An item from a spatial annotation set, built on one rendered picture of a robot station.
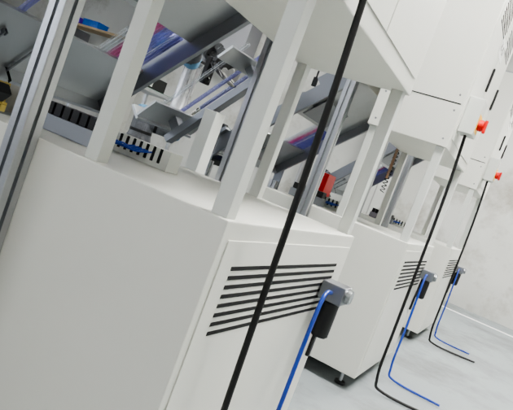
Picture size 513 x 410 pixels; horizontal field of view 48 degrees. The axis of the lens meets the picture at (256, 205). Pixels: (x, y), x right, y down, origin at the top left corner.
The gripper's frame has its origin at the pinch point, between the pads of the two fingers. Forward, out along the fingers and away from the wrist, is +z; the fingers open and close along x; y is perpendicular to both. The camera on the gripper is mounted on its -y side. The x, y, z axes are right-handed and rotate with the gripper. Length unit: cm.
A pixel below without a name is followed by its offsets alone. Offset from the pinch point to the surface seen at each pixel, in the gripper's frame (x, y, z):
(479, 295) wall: 450, -44, 87
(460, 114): 27, 56, 64
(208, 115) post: -14.1, -10.7, 10.8
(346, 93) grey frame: 18.4, 30.3, 29.1
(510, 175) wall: 450, 60, 10
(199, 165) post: -13.0, -25.7, 23.3
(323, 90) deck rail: 20.3, 24.1, 19.8
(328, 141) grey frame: 18.2, 12.8, 39.1
